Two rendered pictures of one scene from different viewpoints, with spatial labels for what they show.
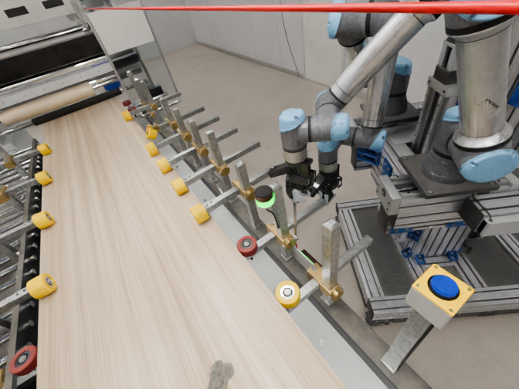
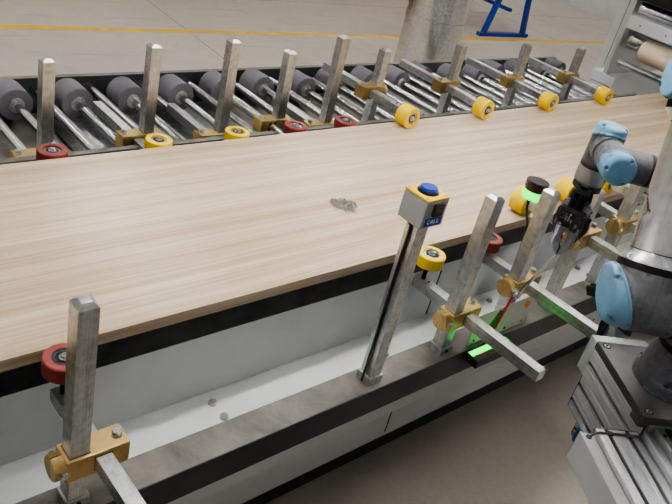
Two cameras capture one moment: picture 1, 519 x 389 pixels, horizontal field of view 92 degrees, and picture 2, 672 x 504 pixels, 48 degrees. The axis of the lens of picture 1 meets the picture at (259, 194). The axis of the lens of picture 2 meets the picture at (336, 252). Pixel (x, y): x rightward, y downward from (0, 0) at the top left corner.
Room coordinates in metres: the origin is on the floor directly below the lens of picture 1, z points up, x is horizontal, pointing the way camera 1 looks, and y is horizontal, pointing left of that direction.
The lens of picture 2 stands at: (-0.51, -1.55, 1.86)
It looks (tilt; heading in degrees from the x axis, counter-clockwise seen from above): 30 degrees down; 68
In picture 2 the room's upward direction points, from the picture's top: 15 degrees clockwise
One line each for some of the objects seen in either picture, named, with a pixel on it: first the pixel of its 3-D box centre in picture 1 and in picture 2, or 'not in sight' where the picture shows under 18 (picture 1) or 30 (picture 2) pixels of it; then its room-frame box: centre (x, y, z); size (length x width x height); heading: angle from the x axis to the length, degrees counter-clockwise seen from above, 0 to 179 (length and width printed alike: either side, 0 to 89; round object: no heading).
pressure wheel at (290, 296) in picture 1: (289, 299); (426, 269); (0.37, -0.01, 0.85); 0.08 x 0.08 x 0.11
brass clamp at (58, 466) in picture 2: not in sight; (87, 454); (-0.48, -0.59, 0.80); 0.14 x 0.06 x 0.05; 26
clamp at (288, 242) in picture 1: (279, 235); (517, 282); (0.64, -0.04, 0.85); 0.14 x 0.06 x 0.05; 26
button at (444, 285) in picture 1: (443, 286); (428, 189); (0.16, -0.28, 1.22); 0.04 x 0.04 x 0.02
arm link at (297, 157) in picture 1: (295, 151); (592, 175); (0.65, -0.14, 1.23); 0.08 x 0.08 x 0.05
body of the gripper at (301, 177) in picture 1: (299, 173); (577, 205); (0.64, -0.15, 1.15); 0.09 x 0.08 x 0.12; 46
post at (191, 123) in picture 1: (204, 156); not in sight; (1.30, 0.27, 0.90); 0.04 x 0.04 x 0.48; 26
